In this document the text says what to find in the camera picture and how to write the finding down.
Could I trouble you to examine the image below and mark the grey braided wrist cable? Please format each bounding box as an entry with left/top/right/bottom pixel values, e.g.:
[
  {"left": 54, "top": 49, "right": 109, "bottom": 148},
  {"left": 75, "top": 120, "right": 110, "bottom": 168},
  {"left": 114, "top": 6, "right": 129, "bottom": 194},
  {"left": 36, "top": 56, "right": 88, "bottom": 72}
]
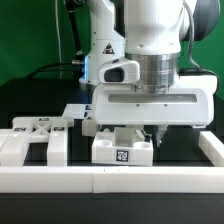
[{"left": 178, "top": 0, "right": 221, "bottom": 88}]

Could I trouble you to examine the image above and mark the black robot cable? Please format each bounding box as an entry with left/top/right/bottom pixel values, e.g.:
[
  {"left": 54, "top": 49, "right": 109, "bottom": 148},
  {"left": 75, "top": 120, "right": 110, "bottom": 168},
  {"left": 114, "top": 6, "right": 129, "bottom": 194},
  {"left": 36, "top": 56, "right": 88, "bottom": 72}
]
[{"left": 25, "top": 0, "right": 86, "bottom": 80}]

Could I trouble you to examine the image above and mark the white front fence bar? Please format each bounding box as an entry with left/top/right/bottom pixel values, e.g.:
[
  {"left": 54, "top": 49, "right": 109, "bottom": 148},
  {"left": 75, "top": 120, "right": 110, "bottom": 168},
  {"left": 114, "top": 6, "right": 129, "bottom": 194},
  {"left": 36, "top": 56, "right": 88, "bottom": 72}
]
[{"left": 0, "top": 167, "right": 224, "bottom": 193}]

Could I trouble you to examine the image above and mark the white chair seat part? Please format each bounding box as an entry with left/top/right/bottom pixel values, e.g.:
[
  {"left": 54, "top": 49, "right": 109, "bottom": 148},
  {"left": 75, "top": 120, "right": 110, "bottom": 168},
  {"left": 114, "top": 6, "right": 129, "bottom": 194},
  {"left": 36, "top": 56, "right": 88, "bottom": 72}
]
[{"left": 91, "top": 127, "right": 153, "bottom": 166}]

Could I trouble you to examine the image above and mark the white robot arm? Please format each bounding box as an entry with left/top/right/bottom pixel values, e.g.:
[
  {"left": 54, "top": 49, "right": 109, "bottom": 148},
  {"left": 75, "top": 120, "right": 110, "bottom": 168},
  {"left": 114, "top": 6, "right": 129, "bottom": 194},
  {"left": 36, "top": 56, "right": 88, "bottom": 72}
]
[{"left": 83, "top": 0, "right": 220, "bottom": 131}]

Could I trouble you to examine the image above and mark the white marker base plate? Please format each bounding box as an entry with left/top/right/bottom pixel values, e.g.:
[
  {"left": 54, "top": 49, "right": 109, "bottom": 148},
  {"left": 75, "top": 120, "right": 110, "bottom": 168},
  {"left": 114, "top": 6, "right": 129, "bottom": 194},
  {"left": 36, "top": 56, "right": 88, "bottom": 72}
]
[{"left": 62, "top": 104, "right": 92, "bottom": 119}]

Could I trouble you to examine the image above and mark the white chair back frame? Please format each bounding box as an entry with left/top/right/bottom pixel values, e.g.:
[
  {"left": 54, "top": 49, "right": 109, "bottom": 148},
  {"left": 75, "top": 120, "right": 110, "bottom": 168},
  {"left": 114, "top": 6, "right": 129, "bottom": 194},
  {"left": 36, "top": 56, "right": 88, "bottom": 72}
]
[{"left": 0, "top": 117, "right": 74, "bottom": 167}]

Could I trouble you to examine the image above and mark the white thin cable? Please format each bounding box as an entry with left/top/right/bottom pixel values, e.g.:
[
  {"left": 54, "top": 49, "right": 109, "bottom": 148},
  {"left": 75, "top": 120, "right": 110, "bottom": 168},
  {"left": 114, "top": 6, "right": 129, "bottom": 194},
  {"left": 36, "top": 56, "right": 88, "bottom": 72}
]
[{"left": 54, "top": 0, "right": 64, "bottom": 80}]

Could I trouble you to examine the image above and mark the white fence bar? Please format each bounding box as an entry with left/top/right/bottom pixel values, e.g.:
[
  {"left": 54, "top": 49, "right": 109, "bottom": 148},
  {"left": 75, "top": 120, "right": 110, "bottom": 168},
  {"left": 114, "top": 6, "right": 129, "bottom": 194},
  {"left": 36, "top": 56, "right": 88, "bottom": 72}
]
[
  {"left": 198, "top": 131, "right": 224, "bottom": 167},
  {"left": 0, "top": 167, "right": 224, "bottom": 193}
]

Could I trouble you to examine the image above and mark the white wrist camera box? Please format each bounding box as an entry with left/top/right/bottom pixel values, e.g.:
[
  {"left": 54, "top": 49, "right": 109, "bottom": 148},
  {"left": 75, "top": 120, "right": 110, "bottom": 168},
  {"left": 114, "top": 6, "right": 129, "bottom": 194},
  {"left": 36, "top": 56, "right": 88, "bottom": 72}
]
[{"left": 98, "top": 58, "right": 140, "bottom": 84}]

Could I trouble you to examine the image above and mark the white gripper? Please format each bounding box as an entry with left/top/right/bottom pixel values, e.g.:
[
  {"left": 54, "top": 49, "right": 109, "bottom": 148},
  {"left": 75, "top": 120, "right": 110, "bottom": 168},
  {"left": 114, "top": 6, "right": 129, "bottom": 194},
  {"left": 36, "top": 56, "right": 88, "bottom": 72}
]
[{"left": 92, "top": 75, "right": 215, "bottom": 147}]

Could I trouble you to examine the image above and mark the white right fence bar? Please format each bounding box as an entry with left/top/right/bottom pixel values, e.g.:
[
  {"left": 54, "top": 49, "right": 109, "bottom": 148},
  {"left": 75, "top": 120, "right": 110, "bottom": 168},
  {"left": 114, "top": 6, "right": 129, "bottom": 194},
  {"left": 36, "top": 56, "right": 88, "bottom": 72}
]
[{"left": 198, "top": 131, "right": 224, "bottom": 167}]

